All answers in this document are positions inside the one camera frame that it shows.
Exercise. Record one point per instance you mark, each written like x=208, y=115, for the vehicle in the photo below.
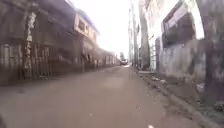
x=124, y=62

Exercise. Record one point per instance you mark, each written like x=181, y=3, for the brown dirt road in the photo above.
x=100, y=100

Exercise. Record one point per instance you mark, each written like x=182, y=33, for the tall pole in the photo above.
x=134, y=33

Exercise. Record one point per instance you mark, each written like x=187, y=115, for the dark building with fence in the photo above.
x=50, y=43

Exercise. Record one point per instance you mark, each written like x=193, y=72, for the robot's own part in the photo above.
x=150, y=126

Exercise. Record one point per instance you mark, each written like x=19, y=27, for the gravel and rubble strip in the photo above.
x=186, y=95

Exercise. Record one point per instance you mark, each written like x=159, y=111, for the dark pillar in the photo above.
x=213, y=50

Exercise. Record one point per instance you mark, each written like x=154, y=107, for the white building with wall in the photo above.
x=180, y=56

